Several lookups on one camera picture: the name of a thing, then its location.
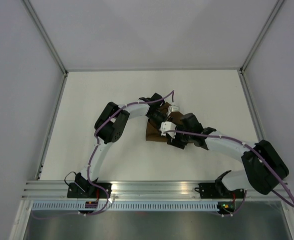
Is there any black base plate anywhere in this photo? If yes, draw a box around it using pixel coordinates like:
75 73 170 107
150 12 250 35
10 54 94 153
194 182 245 200
67 182 112 199

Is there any right aluminium frame post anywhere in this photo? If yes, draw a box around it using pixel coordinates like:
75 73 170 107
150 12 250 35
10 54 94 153
240 0 286 73

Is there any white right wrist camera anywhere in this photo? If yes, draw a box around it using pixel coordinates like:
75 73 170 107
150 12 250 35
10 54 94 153
159 121 177 139

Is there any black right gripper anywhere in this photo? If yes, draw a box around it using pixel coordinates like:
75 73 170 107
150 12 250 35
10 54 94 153
167 122 193 150

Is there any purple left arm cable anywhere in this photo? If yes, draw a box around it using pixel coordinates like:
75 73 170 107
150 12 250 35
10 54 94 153
31 90 176 221

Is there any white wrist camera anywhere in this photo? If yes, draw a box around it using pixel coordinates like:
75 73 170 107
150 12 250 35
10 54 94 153
167 105 180 116
159 121 177 139

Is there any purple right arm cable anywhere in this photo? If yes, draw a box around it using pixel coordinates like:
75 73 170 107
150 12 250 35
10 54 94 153
161 129 294 218

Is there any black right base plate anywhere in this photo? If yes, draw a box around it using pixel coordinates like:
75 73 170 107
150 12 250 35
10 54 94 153
194 182 245 200

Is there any aluminium frame rail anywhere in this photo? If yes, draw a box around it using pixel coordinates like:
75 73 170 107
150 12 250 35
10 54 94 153
21 180 294 201

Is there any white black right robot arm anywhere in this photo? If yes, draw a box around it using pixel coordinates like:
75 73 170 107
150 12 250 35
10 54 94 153
160 113 289 198

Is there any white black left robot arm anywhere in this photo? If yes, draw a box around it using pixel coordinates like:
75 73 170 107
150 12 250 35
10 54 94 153
68 91 174 198

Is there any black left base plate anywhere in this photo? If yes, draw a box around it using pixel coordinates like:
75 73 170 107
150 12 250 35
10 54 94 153
67 182 112 199

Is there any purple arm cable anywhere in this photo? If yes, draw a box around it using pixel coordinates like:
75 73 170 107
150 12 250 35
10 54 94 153
31 90 176 221
161 129 294 218

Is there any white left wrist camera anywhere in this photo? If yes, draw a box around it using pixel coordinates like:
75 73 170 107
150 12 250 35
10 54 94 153
167 105 180 116

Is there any brown cloth napkin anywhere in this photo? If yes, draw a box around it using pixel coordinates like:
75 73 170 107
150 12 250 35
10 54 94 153
145 102 183 143

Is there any white slotted cable duct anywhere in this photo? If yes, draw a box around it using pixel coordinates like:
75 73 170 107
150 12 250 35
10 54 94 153
32 200 218 212

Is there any aluminium frame post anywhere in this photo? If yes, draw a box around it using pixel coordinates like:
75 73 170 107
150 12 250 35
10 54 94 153
240 0 286 73
21 0 68 76

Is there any left aluminium frame post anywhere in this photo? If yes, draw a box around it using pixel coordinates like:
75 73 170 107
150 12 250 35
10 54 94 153
21 0 68 76

